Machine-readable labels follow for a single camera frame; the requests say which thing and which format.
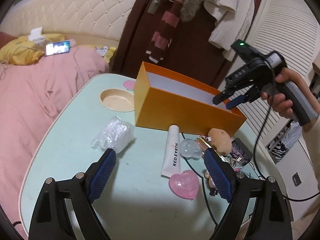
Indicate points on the wall socket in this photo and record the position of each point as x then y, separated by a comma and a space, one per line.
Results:
297, 179

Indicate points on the brown plush toy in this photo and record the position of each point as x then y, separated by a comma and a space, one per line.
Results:
220, 140

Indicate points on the plain yellow pillow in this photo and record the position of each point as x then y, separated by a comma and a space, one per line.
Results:
17, 52

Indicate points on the clear skull ornament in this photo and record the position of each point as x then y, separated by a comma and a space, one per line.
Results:
190, 148

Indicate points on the cream tufted headboard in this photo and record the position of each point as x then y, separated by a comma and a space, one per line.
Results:
75, 12

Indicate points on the person's right hand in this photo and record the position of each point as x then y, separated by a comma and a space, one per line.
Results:
280, 105

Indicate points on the small doll figurine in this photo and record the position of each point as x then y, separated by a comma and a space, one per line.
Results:
209, 178

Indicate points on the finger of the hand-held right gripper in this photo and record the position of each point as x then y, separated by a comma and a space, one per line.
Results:
235, 103
220, 98

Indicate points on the dark red pillow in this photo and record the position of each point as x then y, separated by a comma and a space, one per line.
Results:
6, 38

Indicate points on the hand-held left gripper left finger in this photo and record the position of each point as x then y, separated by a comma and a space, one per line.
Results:
102, 175

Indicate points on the white tissue box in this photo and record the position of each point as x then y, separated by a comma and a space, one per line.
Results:
36, 36

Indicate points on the dark brown door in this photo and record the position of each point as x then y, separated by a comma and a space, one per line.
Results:
200, 45

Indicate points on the pink blanket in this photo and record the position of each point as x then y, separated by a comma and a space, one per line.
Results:
32, 110

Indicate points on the yellow cartoon print pillow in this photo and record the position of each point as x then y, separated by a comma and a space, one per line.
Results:
106, 52

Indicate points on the orange cardboard box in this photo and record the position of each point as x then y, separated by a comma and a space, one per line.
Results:
170, 110

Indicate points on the smartphone with lit screen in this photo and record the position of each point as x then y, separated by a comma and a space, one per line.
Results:
58, 48

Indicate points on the white knit sweater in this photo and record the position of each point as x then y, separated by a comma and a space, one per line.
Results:
232, 12

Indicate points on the shiny silver metal piece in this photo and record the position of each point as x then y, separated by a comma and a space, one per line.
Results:
232, 161

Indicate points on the dark patterned card case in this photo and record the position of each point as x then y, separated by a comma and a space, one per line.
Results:
241, 150

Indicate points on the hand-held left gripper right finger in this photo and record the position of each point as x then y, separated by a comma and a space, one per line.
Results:
220, 177

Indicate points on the maroon striped scarf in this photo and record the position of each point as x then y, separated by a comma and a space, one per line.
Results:
172, 15

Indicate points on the grey fur collar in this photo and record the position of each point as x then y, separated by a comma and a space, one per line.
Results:
191, 5

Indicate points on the zebra print cloth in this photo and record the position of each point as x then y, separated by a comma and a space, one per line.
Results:
282, 147

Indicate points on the white slatted closet door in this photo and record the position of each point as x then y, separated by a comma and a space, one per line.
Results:
287, 25

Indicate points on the mint green cartoon desktop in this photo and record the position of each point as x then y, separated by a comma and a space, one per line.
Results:
140, 205

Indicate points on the clear plastic bag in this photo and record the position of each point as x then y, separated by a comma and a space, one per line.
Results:
115, 132

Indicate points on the person's right forearm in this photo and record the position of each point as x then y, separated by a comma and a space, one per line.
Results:
313, 130

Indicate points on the white cream tube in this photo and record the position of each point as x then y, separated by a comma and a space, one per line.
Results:
171, 152

